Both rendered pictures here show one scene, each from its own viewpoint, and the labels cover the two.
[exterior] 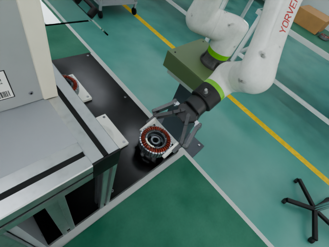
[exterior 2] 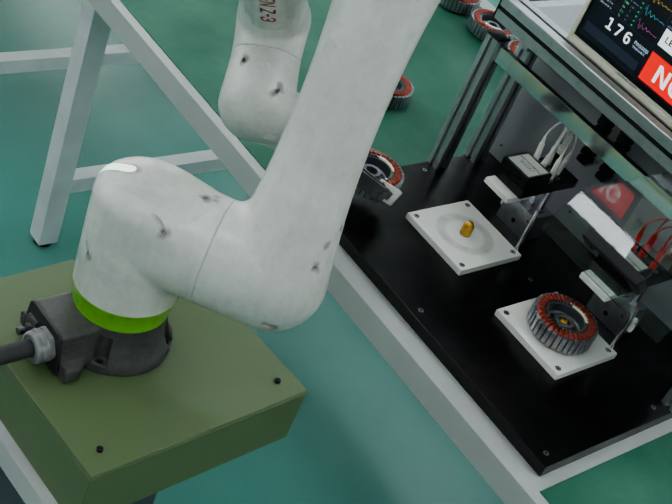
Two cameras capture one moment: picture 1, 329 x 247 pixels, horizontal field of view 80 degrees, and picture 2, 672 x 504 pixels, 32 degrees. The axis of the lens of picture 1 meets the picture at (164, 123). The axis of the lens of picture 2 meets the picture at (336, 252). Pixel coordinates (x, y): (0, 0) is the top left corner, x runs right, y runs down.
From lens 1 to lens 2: 2.12 m
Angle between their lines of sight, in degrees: 94
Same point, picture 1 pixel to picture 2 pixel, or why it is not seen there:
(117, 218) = (408, 153)
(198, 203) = not seen: hidden behind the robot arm
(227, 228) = not seen: hidden behind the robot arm
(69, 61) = (582, 429)
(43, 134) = (561, 17)
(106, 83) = (472, 352)
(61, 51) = (615, 491)
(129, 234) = (389, 135)
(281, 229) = not seen: outside the picture
